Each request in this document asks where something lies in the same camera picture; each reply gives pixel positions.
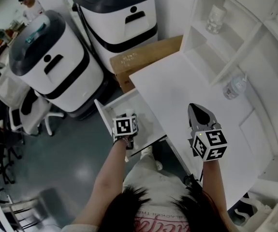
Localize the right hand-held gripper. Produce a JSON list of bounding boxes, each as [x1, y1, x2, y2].
[[187, 102, 228, 163]]

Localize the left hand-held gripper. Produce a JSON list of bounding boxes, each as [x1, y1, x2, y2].
[[111, 114, 139, 150]]

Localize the white drawer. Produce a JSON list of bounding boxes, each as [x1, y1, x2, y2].
[[94, 88, 168, 163]]

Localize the person's left forearm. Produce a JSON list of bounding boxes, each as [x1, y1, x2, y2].
[[63, 139, 130, 232]]

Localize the person's right forearm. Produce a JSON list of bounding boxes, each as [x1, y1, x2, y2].
[[201, 158, 229, 227]]

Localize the white and black robot base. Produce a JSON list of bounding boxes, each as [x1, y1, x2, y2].
[[72, 0, 158, 73], [9, 10, 105, 120]]

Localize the person's light trousers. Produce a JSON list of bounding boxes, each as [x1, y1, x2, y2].
[[129, 153, 168, 178]]

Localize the clear plastic jar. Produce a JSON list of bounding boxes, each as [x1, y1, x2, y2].
[[223, 73, 248, 100]]

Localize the person's white shirt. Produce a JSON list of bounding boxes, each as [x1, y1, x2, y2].
[[123, 168, 202, 232]]

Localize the brown cardboard box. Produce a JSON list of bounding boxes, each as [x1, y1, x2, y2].
[[109, 35, 184, 94]]

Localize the white office chair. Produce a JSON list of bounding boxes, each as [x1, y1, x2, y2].
[[8, 90, 64, 136]]

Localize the clear glass figurine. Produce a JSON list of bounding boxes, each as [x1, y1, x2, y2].
[[205, 5, 226, 33]]

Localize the white plastic rack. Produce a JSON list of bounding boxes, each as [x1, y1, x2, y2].
[[234, 194, 278, 232]]

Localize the white storage box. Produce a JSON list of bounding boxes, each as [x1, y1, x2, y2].
[[0, 69, 30, 106]]

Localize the cluttered work table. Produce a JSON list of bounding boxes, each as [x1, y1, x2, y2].
[[0, 20, 28, 58]]

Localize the person's bead bracelet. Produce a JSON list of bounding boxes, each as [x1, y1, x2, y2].
[[114, 135, 133, 144]]

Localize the white wall shelf unit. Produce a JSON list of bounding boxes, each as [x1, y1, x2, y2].
[[182, 0, 278, 87]]

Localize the metal frame cart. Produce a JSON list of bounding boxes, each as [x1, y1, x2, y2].
[[0, 187, 47, 232]]

